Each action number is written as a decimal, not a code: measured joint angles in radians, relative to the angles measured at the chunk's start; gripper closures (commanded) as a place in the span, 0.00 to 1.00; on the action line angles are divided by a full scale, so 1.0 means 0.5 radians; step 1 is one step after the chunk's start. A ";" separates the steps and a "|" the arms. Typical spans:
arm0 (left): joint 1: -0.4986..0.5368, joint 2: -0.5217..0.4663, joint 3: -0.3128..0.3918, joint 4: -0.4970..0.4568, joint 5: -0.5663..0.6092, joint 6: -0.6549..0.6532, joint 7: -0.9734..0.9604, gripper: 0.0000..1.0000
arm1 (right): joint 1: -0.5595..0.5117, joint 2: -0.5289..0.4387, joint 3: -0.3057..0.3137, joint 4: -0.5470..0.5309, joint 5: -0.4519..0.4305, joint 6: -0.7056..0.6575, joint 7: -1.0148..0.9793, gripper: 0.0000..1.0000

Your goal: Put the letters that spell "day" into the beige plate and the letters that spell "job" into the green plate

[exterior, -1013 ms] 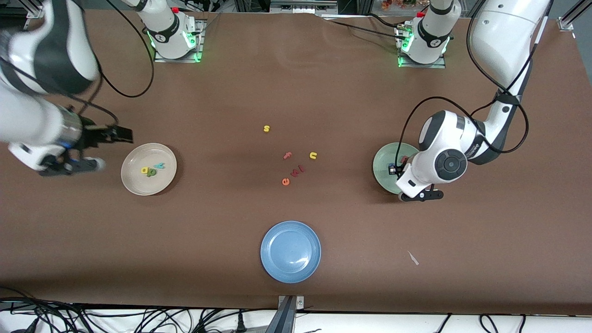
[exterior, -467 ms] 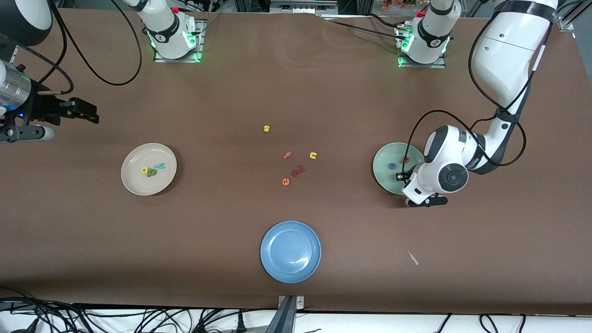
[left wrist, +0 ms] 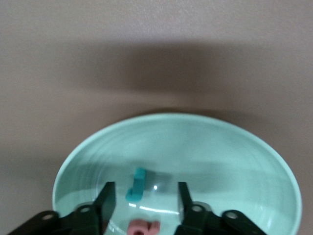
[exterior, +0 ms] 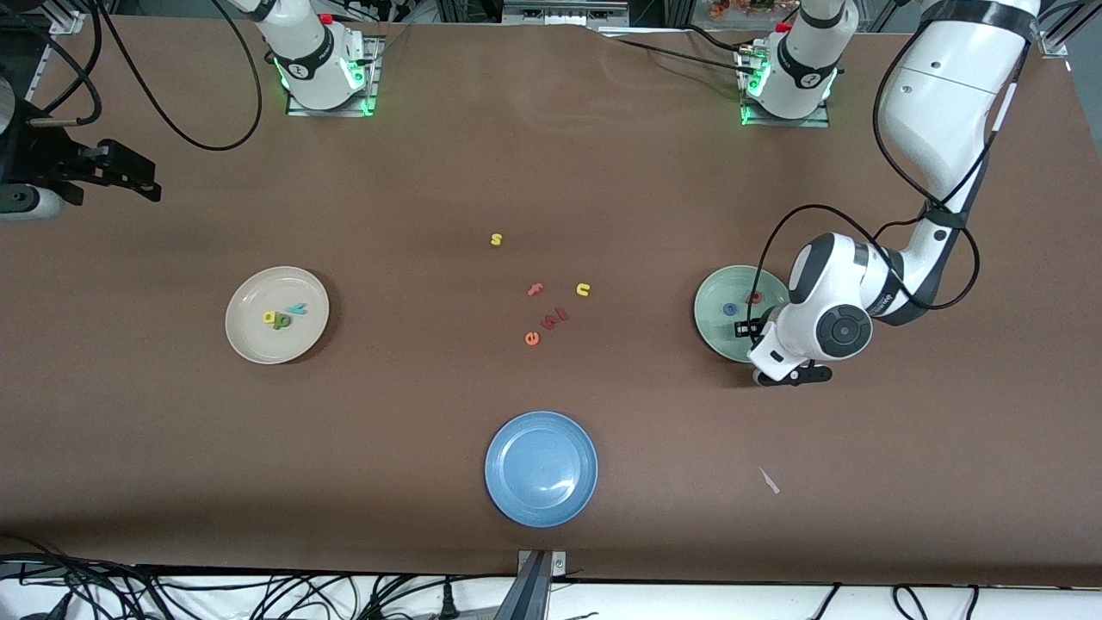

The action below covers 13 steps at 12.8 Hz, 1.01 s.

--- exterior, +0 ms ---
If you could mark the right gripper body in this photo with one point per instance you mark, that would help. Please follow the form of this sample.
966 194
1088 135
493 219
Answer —
41 162

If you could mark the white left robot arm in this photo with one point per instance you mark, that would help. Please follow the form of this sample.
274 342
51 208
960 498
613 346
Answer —
938 95

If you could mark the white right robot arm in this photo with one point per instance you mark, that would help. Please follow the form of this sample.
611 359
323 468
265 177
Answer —
314 60

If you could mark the light green plate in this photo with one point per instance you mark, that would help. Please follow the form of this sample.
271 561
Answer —
715 331

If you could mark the small white paper scrap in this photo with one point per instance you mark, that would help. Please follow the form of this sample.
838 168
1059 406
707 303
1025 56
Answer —
769 480

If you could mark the beige brown plate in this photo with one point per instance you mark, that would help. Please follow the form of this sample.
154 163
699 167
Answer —
258 293

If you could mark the blue plate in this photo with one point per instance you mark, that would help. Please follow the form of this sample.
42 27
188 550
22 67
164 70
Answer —
541 468

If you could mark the brown table cloth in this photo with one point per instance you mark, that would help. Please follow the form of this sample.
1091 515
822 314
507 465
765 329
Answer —
172 448

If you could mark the orange flower decoration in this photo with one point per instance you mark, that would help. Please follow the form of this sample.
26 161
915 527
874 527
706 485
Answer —
740 7

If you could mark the grey metal rack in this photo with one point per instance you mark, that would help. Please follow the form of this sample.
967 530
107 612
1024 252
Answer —
560 13

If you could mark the black power plug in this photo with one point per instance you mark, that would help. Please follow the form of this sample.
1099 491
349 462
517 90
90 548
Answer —
448 603

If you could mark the aluminium corner bracket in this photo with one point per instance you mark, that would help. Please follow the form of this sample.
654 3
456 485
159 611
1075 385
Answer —
1055 45
73 23

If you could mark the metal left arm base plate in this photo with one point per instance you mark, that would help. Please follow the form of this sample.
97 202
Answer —
775 123

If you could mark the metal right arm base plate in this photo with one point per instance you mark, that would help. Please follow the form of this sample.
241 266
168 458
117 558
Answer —
344 113

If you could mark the aluminium camera mount profile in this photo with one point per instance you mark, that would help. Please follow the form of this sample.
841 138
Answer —
534 594

